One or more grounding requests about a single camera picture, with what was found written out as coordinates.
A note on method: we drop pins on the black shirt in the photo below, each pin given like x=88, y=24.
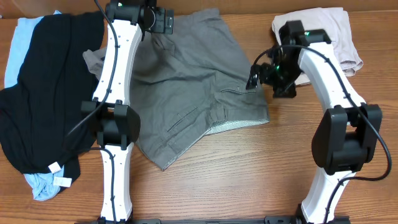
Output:
x=41, y=113

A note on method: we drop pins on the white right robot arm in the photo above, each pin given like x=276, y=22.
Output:
x=347, y=135

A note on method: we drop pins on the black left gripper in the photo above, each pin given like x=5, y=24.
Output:
x=163, y=23

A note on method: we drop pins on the folded beige shorts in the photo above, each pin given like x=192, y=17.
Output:
x=335, y=21

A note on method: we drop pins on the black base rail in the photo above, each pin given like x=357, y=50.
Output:
x=217, y=221

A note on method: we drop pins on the grey shorts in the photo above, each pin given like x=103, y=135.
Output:
x=187, y=85

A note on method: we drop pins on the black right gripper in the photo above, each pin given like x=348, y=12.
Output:
x=288, y=88

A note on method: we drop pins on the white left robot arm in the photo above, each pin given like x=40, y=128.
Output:
x=111, y=120

